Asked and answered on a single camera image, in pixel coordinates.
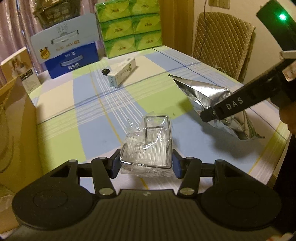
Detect dark noodle bowl pack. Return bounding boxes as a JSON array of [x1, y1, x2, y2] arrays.
[[33, 0, 80, 29]]

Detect dark blue milk box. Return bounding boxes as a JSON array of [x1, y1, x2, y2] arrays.
[[45, 42, 99, 79]]

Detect silver green foil bag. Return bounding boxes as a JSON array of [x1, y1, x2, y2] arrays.
[[168, 74, 266, 141]]

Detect light blue milk carton box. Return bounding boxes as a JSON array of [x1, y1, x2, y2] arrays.
[[31, 13, 99, 64]]

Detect purple curtain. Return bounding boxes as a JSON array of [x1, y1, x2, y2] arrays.
[[1, 1, 97, 73]]

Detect large cardboard box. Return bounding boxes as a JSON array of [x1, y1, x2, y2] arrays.
[[1, 77, 43, 233]]

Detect long white ointment box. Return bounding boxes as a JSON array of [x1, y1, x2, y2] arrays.
[[107, 58, 137, 88]]

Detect brown quilted chair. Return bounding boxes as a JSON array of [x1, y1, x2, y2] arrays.
[[192, 12, 255, 83]]

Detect green tissue pack bundle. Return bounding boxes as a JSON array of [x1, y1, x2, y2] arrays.
[[94, 1, 163, 58]]

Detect person right hand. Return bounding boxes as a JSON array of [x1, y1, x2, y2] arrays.
[[279, 102, 296, 135]]

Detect checkered tablecloth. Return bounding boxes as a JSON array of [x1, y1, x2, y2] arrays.
[[30, 46, 290, 183]]

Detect white product box with photo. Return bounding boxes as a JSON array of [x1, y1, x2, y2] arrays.
[[1, 47, 41, 94]]

